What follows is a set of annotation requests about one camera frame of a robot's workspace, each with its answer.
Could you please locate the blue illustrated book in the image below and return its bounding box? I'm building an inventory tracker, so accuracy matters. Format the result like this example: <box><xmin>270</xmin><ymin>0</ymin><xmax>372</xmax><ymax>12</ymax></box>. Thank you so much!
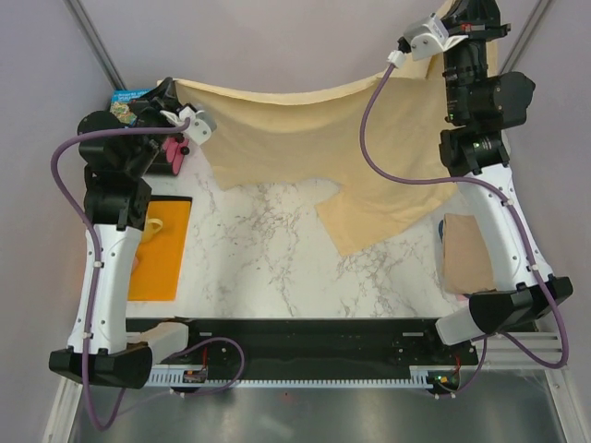
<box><xmin>109</xmin><ymin>89</ymin><xmax>150</xmax><ymax>127</ymax></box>

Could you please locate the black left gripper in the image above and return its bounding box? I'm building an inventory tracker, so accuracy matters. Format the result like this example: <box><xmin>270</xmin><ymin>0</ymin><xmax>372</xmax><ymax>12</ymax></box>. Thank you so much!
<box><xmin>123</xmin><ymin>77</ymin><xmax>186</xmax><ymax>177</ymax></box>

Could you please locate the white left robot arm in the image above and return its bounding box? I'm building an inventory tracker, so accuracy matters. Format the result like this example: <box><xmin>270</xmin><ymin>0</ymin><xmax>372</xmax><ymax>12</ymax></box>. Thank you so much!
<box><xmin>49</xmin><ymin>78</ymin><xmax>188</xmax><ymax>389</ymax></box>

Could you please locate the folded beige t-shirt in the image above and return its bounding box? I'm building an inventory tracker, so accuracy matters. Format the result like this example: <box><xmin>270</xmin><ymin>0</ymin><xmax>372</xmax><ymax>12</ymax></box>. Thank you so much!
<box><xmin>440</xmin><ymin>213</ymin><xmax>495</xmax><ymax>295</ymax></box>

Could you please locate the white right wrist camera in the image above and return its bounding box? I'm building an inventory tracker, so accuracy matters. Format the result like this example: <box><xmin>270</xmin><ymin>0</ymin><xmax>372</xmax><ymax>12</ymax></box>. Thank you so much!
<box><xmin>402</xmin><ymin>14</ymin><xmax>468</xmax><ymax>61</ymax></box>

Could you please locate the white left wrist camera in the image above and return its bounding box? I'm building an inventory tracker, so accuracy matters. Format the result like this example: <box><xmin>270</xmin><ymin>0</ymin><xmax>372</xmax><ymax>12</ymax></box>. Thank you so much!
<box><xmin>179</xmin><ymin>105</ymin><xmax>217</xmax><ymax>146</ymax></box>

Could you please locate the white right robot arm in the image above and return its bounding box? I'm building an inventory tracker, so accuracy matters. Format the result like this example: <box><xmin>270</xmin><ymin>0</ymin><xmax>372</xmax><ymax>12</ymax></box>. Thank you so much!
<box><xmin>422</xmin><ymin>1</ymin><xmax>573</xmax><ymax>364</ymax></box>

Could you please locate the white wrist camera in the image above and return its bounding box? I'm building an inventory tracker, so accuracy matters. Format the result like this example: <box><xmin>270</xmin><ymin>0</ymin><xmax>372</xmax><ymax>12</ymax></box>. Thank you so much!
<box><xmin>179</xmin><ymin>105</ymin><xmax>217</xmax><ymax>146</ymax></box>
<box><xmin>402</xmin><ymin>14</ymin><xmax>468</xmax><ymax>61</ymax></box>

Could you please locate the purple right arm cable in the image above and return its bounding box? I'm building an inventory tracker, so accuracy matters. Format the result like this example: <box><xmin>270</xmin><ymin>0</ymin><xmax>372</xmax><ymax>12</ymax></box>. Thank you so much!
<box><xmin>359</xmin><ymin>62</ymin><xmax>569</xmax><ymax>399</ymax></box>

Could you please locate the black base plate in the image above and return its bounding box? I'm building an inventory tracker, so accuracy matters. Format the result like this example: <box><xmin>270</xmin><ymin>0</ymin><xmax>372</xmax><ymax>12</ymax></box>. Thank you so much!
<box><xmin>124</xmin><ymin>317</ymin><xmax>481</xmax><ymax>384</ymax></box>

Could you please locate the pink and black case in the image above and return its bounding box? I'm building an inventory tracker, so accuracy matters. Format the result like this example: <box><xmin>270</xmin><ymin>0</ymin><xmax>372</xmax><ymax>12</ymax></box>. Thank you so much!
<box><xmin>147</xmin><ymin>137</ymin><xmax>189</xmax><ymax>176</ymax></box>

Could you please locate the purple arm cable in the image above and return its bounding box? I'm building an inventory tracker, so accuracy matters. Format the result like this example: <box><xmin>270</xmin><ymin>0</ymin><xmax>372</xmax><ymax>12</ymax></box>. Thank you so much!
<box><xmin>359</xmin><ymin>62</ymin><xmax>569</xmax><ymax>399</ymax></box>
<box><xmin>49</xmin><ymin>117</ymin><xmax>246</xmax><ymax>430</ymax></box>

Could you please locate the orange board with black border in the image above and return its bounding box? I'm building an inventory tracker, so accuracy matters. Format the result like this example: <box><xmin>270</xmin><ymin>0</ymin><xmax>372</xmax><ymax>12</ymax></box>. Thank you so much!
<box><xmin>127</xmin><ymin>196</ymin><xmax>192</xmax><ymax>302</ymax></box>

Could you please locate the white slotted cable duct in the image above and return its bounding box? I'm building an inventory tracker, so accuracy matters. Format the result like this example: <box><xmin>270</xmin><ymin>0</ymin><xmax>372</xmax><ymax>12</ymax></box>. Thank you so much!
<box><xmin>146</xmin><ymin>365</ymin><xmax>459</xmax><ymax>389</ymax></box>

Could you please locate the yellow t-shirt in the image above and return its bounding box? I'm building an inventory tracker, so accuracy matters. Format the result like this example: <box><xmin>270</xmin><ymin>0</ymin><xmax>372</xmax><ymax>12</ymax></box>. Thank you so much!
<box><xmin>173</xmin><ymin>0</ymin><xmax>502</xmax><ymax>257</ymax></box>

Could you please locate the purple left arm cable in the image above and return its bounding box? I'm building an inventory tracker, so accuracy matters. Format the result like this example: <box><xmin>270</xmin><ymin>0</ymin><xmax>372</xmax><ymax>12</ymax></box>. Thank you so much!
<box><xmin>49</xmin><ymin>117</ymin><xmax>246</xmax><ymax>430</ymax></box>

